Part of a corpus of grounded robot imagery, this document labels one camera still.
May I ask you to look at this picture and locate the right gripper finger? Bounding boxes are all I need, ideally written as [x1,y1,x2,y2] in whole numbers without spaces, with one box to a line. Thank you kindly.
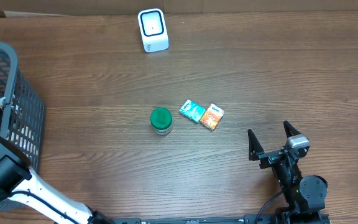
[247,129,265,161]
[283,120,301,138]

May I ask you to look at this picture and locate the orange tissue pack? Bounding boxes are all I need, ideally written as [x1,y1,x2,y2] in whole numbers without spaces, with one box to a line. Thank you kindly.
[200,103,225,131]

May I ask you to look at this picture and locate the teal tissue pack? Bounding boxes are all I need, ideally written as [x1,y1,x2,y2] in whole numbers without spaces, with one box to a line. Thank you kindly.
[179,100,206,124]

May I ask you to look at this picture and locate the green lid jar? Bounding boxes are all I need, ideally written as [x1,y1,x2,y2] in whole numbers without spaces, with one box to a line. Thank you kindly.
[150,108,173,135]

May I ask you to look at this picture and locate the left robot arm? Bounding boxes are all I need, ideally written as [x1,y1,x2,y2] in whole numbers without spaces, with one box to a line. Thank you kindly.
[0,136,112,224]

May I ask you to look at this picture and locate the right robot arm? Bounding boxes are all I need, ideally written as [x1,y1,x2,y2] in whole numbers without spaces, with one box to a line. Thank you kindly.
[244,121,331,224]

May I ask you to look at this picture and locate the white barcode scanner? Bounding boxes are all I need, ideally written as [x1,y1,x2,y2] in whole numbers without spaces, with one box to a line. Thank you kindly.
[137,8,169,53]

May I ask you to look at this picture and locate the grey plastic mesh basket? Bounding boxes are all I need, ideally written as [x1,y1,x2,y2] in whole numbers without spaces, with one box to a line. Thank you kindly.
[0,42,45,211]

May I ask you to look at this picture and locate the cardboard box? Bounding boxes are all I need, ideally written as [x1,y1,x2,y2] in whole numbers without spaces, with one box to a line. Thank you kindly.
[0,0,358,17]

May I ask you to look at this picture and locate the right black cable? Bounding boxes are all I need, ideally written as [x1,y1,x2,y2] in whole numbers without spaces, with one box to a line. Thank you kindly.
[254,189,284,224]

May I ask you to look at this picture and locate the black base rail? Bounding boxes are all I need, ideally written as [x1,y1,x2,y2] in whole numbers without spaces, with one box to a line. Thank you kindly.
[110,214,276,224]

